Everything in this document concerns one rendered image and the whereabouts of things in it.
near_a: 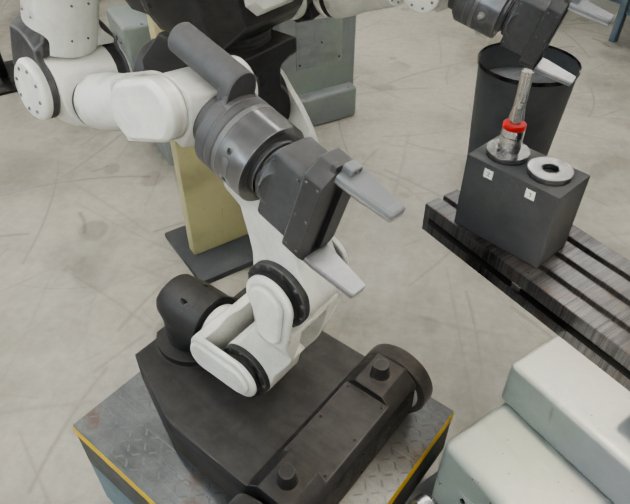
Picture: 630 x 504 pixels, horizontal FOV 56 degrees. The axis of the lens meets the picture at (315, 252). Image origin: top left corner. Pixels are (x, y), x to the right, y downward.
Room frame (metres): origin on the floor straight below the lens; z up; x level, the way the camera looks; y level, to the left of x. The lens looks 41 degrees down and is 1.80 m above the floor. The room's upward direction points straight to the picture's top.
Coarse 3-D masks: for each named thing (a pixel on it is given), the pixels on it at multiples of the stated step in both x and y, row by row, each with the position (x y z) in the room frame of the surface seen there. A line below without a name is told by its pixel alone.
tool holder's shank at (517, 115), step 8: (528, 72) 1.08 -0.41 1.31; (520, 80) 1.08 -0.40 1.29; (528, 80) 1.07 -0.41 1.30; (520, 88) 1.08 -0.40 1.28; (528, 88) 1.07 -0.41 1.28; (520, 96) 1.07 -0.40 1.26; (520, 104) 1.07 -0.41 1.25; (512, 112) 1.08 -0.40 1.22; (520, 112) 1.07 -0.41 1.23; (512, 120) 1.07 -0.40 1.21; (520, 120) 1.07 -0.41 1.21
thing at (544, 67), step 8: (536, 64) 0.89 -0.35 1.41; (544, 64) 0.89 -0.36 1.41; (552, 64) 0.89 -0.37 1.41; (536, 72) 0.88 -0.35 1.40; (544, 72) 0.87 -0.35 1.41; (552, 72) 0.87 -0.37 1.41; (560, 72) 0.87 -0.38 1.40; (568, 72) 0.87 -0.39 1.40; (560, 80) 0.86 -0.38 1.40; (568, 80) 0.86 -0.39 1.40
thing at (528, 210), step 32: (480, 160) 1.06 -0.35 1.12; (512, 160) 1.04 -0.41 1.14; (544, 160) 1.04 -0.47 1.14; (480, 192) 1.05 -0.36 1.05; (512, 192) 1.00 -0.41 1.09; (544, 192) 0.95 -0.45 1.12; (576, 192) 0.98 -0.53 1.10; (480, 224) 1.04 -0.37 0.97; (512, 224) 0.98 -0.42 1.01; (544, 224) 0.94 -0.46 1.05; (544, 256) 0.94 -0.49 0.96
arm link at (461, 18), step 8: (408, 0) 0.94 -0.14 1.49; (416, 0) 0.93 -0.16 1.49; (424, 0) 0.93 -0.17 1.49; (432, 0) 0.92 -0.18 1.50; (440, 0) 0.92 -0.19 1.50; (448, 0) 0.94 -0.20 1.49; (456, 0) 0.92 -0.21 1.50; (464, 0) 0.91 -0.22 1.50; (472, 0) 0.91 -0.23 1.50; (416, 8) 0.93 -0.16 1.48; (424, 8) 0.93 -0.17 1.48; (432, 8) 0.92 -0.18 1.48; (440, 8) 0.94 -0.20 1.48; (456, 8) 0.92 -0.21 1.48; (464, 8) 0.91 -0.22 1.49; (456, 16) 0.92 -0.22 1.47; (464, 16) 0.91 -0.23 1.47; (464, 24) 0.93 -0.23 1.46
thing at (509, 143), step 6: (504, 132) 1.07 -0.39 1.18; (510, 132) 1.06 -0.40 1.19; (522, 132) 1.06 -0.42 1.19; (504, 138) 1.07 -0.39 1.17; (510, 138) 1.06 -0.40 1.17; (516, 138) 1.06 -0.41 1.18; (522, 138) 1.07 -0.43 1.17; (498, 144) 1.09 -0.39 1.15; (504, 144) 1.07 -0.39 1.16; (510, 144) 1.06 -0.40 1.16; (516, 144) 1.06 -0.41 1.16; (504, 150) 1.07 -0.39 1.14; (510, 150) 1.06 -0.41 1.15; (516, 150) 1.06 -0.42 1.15
